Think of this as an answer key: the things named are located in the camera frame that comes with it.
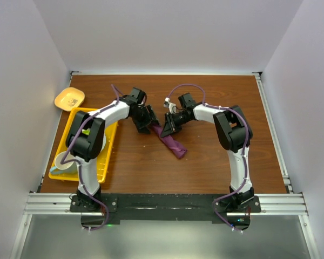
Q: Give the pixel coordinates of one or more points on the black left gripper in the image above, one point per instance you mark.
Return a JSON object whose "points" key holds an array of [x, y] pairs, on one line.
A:
{"points": [[149, 117]]}

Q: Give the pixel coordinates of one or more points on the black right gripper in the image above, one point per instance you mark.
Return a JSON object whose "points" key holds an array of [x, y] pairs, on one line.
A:
{"points": [[169, 124]]}

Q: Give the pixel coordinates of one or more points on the purple cloth napkin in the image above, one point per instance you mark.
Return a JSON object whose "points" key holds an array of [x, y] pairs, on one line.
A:
{"points": [[176, 147]]}

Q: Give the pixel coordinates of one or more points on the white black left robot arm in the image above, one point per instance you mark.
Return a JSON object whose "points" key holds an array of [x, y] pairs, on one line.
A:
{"points": [[89, 191]]}

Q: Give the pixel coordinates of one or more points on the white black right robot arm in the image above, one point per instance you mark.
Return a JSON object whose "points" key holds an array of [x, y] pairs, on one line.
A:
{"points": [[234, 134]]}

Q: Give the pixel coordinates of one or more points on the yellow plastic tray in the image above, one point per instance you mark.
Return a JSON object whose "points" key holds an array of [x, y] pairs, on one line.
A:
{"points": [[102, 160]]}

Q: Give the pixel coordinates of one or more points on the green white plate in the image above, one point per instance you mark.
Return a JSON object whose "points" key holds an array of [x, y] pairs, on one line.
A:
{"points": [[104, 141]]}

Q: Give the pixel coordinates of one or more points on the yellow square bowl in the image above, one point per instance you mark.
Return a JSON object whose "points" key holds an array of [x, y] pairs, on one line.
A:
{"points": [[69, 98]]}

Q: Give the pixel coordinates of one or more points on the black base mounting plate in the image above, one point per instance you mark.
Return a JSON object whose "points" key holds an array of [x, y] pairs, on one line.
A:
{"points": [[164, 207]]}

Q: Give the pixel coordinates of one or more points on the pale cup with blue handle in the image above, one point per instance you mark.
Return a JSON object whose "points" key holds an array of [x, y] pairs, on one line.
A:
{"points": [[63, 164]]}

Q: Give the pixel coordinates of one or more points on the aluminium frame rail right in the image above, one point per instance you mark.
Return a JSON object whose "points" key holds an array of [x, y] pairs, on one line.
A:
{"points": [[279, 154]]}

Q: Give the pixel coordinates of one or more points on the aluminium frame rail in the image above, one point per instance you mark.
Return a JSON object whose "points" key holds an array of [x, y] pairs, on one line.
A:
{"points": [[279, 154], [270, 204]]}

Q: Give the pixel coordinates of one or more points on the aluminium frame rail front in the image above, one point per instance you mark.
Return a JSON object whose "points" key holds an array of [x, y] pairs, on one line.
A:
{"points": [[270, 204]]}

